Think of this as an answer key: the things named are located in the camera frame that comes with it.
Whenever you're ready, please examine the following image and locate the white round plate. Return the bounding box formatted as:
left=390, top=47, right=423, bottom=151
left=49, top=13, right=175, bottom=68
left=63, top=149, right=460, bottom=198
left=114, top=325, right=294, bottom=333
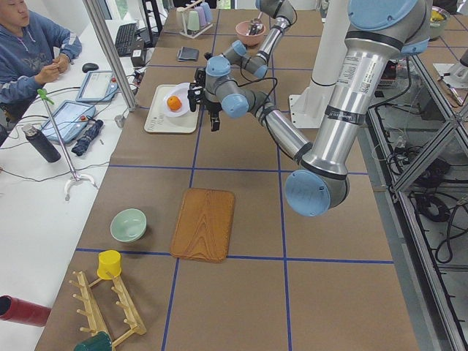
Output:
left=162, top=82, right=191, bottom=118

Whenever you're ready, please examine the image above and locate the seated person blue hoodie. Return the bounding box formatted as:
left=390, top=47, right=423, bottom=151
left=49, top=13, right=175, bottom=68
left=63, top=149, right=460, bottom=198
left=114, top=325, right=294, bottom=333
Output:
left=1, top=1, right=82, bottom=105

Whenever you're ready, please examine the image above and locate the grabber stick white claw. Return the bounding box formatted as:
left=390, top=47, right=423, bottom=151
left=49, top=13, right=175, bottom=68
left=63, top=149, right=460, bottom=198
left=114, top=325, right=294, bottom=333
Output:
left=37, top=88, right=99, bottom=202

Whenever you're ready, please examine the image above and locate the dark green cup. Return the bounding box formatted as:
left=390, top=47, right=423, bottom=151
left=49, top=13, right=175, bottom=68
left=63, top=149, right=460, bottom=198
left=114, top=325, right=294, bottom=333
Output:
left=73, top=331, right=112, bottom=351

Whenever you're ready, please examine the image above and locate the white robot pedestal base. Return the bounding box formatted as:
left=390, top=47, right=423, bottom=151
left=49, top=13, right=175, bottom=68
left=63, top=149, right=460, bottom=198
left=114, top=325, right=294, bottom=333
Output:
left=290, top=0, right=350, bottom=129

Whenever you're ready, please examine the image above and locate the purple cup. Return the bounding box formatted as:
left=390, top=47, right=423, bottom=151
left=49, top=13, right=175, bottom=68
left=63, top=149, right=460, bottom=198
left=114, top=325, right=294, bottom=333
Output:
left=194, top=6, right=207, bottom=28

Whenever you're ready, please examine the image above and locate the metal scoop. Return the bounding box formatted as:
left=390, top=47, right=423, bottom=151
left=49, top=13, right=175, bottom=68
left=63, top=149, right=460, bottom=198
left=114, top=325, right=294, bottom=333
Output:
left=247, top=12, right=264, bottom=36

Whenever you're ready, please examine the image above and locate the yellow cup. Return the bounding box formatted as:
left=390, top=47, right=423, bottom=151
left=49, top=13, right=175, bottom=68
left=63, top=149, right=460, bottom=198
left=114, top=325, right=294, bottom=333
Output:
left=97, top=250, right=122, bottom=280

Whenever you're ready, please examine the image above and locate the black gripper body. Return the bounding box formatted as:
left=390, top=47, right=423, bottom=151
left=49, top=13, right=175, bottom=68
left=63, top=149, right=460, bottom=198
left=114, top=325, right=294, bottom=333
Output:
left=204, top=97, right=222, bottom=120
left=187, top=68, right=206, bottom=103

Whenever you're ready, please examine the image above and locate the blue cup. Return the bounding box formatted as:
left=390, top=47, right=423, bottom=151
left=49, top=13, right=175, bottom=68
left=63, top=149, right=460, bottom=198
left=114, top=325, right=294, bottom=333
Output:
left=200, top=2, right=213, bottom=23

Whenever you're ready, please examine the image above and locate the wooden cutting board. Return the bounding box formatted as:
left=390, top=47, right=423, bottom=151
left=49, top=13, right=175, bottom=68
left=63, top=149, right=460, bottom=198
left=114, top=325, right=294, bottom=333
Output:
left=170, top=188, right=235, bottom=263

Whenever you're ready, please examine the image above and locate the pink bowl with ice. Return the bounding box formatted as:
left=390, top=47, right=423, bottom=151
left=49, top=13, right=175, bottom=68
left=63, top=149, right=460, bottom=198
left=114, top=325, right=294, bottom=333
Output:
left=235, top=20, right=265, bottom=47

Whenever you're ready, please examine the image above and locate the aluminium frame post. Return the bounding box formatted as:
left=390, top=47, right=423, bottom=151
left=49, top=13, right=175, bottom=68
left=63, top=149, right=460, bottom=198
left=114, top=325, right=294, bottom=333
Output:
left=83, top=0, right=137, bottom=112

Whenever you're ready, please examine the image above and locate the black keyboard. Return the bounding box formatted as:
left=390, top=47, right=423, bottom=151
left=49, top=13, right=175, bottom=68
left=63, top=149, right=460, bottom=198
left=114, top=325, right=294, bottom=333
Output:
left=114, top=23, right=137, bottom=57

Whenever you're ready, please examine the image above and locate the folded dark umbrella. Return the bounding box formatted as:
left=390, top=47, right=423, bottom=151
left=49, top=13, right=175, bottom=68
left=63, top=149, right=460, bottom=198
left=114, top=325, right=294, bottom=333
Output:
left=72, top=119, right=104, bottom=156

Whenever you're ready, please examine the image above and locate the green ceramic bowl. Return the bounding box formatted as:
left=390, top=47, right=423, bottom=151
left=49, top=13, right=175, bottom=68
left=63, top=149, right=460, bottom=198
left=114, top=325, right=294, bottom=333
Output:
left=110, top=208, right=147, bottom=243

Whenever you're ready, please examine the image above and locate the wooden dish rack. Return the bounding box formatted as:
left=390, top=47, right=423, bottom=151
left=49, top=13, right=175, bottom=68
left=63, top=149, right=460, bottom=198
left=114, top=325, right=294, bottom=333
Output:
left=69, top=271, right=147, bottom=350

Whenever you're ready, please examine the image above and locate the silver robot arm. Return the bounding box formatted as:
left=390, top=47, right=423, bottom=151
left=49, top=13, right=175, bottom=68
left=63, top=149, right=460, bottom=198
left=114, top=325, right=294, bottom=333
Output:
left=201, top=1, right=432, bottom=216
left=187, top=1, right=297, bottom=118

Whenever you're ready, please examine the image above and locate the folded grey cloth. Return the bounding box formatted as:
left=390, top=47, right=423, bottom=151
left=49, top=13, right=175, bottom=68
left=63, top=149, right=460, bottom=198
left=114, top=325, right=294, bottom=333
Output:
left=177, top=47, right=200, bottom=62

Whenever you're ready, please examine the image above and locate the lower teach pendant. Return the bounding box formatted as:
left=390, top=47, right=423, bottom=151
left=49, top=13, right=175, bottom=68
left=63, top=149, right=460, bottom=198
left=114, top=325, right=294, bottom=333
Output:
left=48, top=100, right=96, bottom=144

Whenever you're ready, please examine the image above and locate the upper teach pendant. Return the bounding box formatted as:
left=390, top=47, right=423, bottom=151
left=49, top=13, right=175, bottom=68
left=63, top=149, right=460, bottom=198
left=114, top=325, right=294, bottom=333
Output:
left=75, top=70, right=118, bottom=103

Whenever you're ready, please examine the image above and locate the wooden rod handle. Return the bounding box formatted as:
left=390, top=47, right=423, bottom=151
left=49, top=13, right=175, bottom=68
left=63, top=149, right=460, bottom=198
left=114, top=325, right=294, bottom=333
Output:
left=184, top=0, right=204, bottom=10

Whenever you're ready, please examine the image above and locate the black computer mouse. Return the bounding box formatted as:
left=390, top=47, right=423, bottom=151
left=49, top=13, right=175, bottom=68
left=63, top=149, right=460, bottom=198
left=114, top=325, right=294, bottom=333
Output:
left=82, top=62, right=99, bottom=73

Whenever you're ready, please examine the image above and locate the small metal cylinder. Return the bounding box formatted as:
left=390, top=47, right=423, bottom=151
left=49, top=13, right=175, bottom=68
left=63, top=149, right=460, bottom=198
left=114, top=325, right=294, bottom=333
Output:
left=114, top=115, right=125, bottom=128

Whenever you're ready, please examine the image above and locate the white wire cup rack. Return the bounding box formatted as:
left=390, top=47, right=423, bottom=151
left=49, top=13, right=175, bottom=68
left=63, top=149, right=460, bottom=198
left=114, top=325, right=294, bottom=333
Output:
left=179, top=23, right=213, bottom=39

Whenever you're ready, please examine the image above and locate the red bottle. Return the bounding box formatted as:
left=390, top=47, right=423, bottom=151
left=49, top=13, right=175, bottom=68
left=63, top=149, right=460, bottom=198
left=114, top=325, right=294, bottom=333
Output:
left=1, top=295, right=51, bottom=327

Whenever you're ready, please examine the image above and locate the black water bottle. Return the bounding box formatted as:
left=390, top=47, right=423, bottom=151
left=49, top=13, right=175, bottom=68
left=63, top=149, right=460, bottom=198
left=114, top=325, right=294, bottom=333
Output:
left=22, top=124, right=61, bottom=163

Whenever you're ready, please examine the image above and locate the beige cup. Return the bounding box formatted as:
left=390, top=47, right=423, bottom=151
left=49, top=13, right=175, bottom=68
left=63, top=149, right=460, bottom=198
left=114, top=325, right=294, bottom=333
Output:
left=175, top=7, right=188, bottom=35

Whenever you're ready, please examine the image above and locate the pale green cup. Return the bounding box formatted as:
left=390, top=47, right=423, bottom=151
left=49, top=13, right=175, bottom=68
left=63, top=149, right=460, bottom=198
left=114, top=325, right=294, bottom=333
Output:
left=186, top=10, right=200, bottom=33

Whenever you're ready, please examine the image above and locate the metal bowl with yellow item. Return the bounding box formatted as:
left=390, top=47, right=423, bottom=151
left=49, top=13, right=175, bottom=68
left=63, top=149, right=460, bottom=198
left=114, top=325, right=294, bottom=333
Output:
left=429, top=6, right=451, bottom=40

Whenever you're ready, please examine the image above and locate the teach pendant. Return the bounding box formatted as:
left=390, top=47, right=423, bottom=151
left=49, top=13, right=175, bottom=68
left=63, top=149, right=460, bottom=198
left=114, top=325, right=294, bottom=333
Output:
left=75, top=70, right=118, bottom=103
left=48, top=100, right=96, bottom=144

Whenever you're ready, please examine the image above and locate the orange fruit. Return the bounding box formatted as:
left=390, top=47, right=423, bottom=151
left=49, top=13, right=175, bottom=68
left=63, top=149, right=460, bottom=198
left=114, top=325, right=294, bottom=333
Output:
left=167, top=95, right=182, bottom=112

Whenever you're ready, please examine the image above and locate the cream bear tray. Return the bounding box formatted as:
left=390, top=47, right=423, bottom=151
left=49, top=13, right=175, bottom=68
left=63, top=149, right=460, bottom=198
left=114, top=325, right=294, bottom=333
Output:
left=143, top=82, right=198, bottom=134

